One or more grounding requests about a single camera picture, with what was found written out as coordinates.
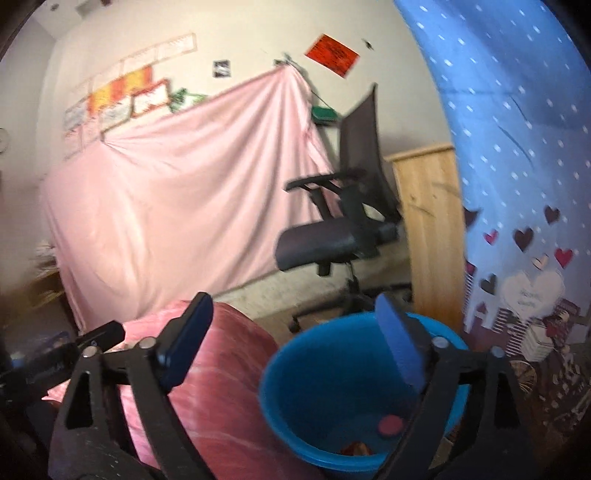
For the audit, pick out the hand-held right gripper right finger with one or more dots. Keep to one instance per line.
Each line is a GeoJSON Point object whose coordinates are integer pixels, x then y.
{"type": "Point", "coordinates": [399, 344]}

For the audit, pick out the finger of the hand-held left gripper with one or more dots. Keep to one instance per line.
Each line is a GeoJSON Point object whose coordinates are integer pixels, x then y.
{"type": "Point", "coordinates": [105, 335]}

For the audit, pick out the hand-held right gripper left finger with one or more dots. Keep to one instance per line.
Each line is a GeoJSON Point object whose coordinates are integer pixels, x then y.
{"type": "Point", "coordinates": [184, 344]}

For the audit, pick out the blue plastic bucket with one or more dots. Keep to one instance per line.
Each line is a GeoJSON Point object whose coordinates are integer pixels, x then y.
{"type": "Point", "coordinates": [332, 369]}

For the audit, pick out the pink checked tablecloth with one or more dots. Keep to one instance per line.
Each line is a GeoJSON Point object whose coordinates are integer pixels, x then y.
{"type": "Point", "coordinates": [221, 392]}

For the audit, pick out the curved wooden shelf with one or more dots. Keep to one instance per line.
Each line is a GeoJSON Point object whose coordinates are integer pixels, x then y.
{"type": "Point", "coordinates": [46, 290]}

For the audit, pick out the red round cap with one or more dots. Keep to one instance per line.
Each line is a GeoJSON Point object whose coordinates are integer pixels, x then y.
{"type": "Point", "coordinates": [390, 425]}

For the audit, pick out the stack of papers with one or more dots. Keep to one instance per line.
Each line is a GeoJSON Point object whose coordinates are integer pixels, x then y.
{"type": "Point", "coordinates": [46, 254]}

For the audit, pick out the light wooden board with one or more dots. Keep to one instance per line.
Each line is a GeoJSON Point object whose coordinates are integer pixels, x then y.
{"type": "Point", "coordinates": [429, 221]}

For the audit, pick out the black office chair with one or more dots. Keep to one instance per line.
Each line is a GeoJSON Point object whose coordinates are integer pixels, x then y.
{"type": "Point", "coordinates": [323, 240]}

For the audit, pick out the pink hanging sheet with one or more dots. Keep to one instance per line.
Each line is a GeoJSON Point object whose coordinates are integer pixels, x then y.
{"type": "Point", "coordinates": [184, 184]}

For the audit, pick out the blue heart printed curtain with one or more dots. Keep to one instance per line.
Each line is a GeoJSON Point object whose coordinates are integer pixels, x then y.
{"type": "Point", "coordinates": [508, 138]}

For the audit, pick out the green hanging item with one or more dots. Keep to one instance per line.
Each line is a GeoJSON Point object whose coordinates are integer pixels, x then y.
{"type": "Point", "coordinates": [324, 114]}

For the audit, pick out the row of wall pictures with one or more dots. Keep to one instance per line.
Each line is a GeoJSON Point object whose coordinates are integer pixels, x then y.
{"type": "Point", "coordinates": [115, 97]}

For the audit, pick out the small dark wall photo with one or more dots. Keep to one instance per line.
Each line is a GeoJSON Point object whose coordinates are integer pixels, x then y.
{"type": "Point", "coordinates": [222, 69]}

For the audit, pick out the red paper wall decoration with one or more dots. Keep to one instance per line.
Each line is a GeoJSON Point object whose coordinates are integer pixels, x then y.
{"type": "Point", "coordinates": [332, 54]}

